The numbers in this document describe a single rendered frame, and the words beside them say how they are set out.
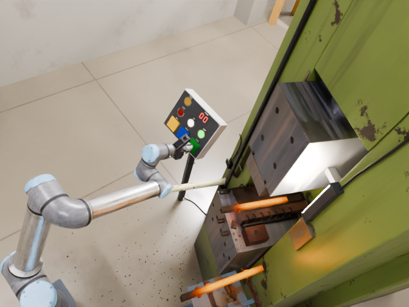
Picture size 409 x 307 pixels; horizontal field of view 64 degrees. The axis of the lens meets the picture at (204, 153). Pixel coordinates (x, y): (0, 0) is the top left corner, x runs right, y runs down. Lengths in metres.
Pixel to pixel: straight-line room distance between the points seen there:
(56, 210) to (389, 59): 1.22
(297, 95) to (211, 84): 2.63
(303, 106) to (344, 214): 0.43
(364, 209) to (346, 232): 0.14
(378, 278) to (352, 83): 1.11
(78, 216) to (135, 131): 2.04
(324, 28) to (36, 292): 1.67
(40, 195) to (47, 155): 1.84
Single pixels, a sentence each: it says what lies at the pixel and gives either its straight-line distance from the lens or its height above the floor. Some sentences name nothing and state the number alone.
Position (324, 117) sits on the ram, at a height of 1.76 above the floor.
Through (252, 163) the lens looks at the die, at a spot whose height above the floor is 1.33.
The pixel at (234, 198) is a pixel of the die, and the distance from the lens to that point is 1.88.
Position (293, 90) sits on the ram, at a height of 1.76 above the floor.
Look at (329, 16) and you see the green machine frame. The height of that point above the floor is 2.01.
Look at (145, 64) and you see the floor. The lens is 4.00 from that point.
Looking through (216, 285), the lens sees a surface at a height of 0.98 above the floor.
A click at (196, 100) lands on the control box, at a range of 1.96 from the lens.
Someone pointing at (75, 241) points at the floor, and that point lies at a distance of 2.78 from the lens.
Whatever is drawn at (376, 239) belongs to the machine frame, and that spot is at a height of 1.67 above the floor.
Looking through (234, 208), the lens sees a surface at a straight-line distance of 1.81.
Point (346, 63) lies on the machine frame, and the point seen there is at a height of 1.96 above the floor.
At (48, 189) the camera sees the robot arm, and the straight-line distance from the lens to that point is 1.38.
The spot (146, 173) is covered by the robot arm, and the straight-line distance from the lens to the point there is 1.74.
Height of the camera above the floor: 2.58
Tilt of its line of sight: 53 degrees down
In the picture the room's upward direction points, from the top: 18 degrees clockwise
